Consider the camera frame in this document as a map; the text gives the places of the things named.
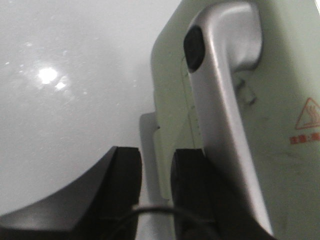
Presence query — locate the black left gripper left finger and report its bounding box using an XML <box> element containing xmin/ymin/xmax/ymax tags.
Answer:
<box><xmin>0</xmin><ymin>146</ymin><xmax>142</xmax><ymax>240</ymax></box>

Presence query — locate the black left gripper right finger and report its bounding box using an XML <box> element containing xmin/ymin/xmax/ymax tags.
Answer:
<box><xmin>170</xmin><ymin>149</ymin><xmax>273</xmax><ymax>240</ymax></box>

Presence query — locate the breakfast maker hinged lid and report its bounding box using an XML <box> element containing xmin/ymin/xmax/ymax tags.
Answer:
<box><xmin>151</xmin><ymin>0</ymin><xmax>320</xmax><ymax>240</ymax></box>

